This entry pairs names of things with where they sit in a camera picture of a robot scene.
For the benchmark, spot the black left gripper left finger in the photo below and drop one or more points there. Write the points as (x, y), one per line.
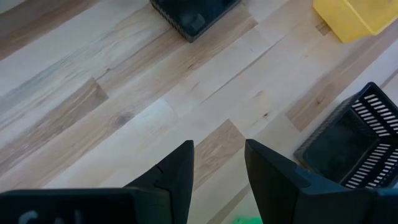
(140, 205)

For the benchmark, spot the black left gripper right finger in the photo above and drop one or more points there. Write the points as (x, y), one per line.
(295, 202)

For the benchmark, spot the green plastic basket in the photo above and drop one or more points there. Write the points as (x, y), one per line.
(247, 221)

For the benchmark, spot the black plastic basket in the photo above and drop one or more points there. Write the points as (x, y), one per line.
(192, 18)
(335, 149)

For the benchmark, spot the yellow plastic basket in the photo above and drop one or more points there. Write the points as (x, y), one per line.
(348, 21)

